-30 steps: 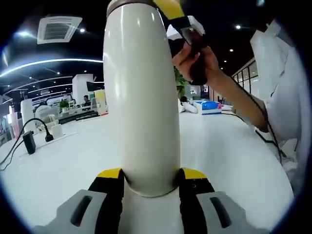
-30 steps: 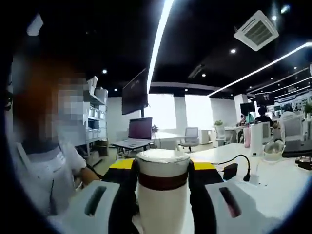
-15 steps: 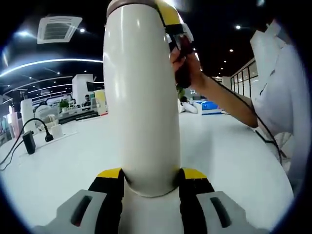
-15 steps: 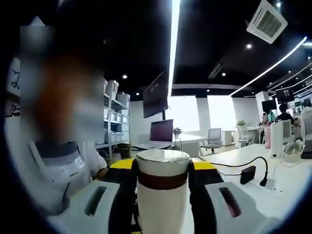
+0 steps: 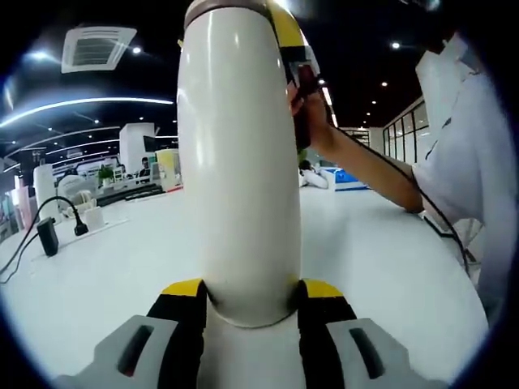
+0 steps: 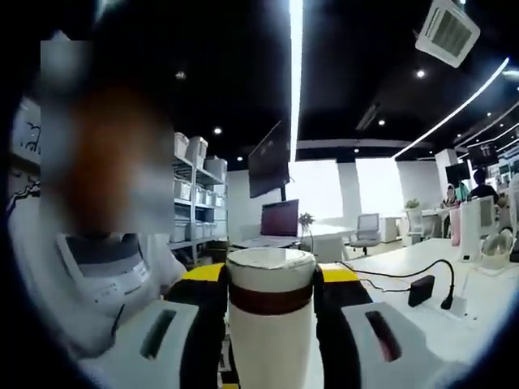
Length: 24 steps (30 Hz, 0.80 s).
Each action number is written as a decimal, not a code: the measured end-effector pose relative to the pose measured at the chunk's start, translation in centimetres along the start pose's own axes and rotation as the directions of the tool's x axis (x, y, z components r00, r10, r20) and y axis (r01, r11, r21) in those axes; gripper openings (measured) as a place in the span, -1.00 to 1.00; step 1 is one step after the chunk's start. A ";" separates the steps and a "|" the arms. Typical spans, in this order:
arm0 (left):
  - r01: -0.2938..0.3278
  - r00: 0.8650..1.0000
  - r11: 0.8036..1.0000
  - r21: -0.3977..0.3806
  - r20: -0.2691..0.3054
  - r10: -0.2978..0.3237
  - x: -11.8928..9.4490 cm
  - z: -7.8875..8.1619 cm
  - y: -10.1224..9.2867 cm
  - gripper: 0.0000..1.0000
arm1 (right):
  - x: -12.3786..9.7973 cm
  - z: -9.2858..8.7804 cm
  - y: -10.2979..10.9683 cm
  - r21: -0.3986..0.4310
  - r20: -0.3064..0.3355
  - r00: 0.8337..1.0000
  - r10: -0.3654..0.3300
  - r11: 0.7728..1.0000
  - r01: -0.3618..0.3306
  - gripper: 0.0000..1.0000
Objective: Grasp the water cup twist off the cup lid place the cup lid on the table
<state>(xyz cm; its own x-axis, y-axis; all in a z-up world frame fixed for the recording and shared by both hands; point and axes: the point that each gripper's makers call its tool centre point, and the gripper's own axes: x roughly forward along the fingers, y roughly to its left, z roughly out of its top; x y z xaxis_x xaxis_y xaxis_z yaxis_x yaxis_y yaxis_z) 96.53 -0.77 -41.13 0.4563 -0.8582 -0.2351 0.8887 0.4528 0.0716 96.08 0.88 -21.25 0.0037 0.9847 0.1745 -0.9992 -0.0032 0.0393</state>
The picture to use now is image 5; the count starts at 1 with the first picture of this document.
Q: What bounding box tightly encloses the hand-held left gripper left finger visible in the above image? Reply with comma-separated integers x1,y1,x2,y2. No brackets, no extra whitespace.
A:
52,277,206,389

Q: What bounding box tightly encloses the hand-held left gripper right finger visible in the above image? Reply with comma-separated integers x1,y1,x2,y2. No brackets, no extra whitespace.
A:
298,277,447,389

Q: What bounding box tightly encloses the white water cup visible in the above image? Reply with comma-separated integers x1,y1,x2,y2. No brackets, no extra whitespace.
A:
176,0,303,328

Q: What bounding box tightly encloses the yellow drink cup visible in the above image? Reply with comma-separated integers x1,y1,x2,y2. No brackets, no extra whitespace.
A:
156,148,182,191

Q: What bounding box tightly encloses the person's right hand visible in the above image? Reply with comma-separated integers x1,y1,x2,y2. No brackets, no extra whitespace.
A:
287,84,341,154

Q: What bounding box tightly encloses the white plush toy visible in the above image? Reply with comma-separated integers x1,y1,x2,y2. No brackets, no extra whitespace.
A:
298,160,329,190

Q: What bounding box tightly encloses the blue tissue pack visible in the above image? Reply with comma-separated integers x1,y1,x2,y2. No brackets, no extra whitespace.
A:
320,165,368,192

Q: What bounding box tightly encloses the ceiling air conditioner vent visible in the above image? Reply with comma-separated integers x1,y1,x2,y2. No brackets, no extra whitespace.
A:
60,26,137,74

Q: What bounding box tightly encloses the white table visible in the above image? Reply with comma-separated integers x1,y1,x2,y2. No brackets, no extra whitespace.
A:
0,184,490,389

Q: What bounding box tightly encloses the black framed glass partition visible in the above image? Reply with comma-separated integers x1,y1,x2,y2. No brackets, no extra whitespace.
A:
383,100,431,163

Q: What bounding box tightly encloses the white ceiling light strip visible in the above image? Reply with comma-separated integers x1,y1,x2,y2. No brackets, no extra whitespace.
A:
0,96,175,126

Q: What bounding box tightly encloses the white power strip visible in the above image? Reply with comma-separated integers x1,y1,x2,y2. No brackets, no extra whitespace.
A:
32,216,131,260

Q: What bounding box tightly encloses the white charger cube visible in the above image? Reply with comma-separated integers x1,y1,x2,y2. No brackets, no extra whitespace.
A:
84,206,105,228

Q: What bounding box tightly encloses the black flat case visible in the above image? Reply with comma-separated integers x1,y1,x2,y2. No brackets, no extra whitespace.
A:
96,184,167,207

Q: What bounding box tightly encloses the black power adapter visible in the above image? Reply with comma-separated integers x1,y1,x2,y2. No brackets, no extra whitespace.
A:
36,216,60,258

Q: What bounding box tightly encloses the white cylinder appliance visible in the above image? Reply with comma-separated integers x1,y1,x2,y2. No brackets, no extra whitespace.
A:
32,164,56,224

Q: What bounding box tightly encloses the pink tumbler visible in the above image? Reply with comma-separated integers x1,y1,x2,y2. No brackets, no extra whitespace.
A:
14,186,33,232

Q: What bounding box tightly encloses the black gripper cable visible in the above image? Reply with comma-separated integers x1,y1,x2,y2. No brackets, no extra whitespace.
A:
336,127,472,277

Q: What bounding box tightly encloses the black adapter cable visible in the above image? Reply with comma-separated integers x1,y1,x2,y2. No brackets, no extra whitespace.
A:
0,230,41,284

